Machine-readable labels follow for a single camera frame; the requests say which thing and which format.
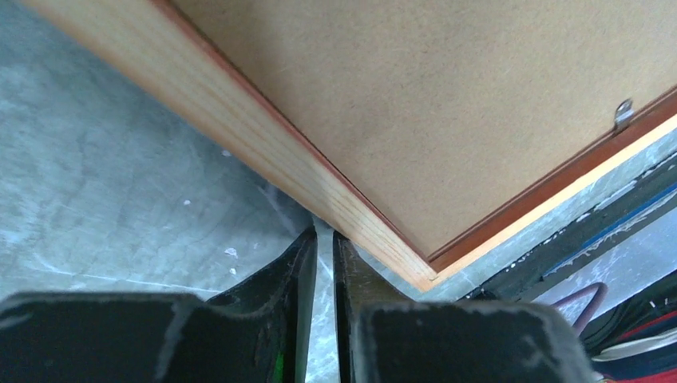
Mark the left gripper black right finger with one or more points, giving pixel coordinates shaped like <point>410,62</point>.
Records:
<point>383,336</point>

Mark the brown backing board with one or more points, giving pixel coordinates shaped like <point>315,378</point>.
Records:
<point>439,112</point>

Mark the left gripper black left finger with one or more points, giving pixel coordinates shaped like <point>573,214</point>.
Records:
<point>256,331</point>

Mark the wooden picture frame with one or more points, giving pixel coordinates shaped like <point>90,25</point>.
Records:
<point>156,46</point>

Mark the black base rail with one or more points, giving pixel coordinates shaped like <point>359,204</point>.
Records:
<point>647,198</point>

